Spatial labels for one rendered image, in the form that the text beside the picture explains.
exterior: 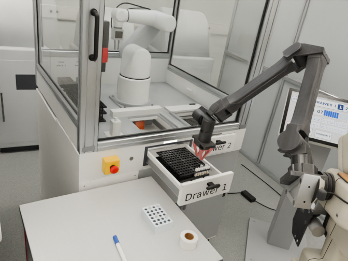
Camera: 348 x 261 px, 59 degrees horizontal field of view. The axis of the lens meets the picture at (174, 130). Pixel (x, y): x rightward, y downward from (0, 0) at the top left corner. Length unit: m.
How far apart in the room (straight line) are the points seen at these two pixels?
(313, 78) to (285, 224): 1.44
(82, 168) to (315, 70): 1.03
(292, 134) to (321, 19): 2.07
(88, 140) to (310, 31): 2.29
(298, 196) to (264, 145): 2.47
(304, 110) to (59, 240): 0.99
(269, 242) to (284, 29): 1.96
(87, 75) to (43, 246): 0.65
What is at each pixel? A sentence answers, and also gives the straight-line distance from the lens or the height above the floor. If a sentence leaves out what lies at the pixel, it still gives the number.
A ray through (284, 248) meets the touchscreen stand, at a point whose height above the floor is 0.04.
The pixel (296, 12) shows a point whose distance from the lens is 3.24.
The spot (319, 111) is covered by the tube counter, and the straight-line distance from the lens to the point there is 2.06.
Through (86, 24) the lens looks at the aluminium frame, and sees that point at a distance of 1.22.
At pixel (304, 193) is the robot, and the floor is 1.17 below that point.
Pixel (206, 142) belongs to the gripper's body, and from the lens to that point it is 1.35.
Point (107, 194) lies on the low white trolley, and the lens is 1.47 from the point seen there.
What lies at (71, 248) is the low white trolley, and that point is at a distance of 1.24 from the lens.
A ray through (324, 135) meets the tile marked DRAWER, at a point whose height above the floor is 1.00.
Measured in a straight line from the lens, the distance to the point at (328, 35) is 2.98.
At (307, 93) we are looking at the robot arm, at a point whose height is 1.40.
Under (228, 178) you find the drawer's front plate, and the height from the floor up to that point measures 0.90.
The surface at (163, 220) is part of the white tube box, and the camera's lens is 1.30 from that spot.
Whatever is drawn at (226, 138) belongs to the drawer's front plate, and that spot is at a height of 0.91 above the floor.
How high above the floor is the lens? 1.66
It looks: 25 degrees down
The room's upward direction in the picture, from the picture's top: 9 degrees clockwise
